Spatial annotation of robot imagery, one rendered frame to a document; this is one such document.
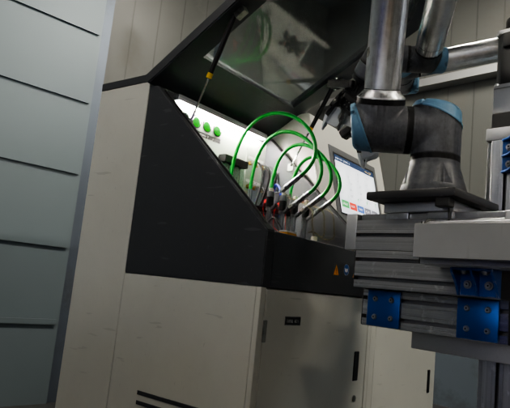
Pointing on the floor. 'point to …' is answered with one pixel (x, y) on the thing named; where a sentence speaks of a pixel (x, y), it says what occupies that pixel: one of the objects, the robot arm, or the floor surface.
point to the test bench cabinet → (190, 344)
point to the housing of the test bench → (104, 245)
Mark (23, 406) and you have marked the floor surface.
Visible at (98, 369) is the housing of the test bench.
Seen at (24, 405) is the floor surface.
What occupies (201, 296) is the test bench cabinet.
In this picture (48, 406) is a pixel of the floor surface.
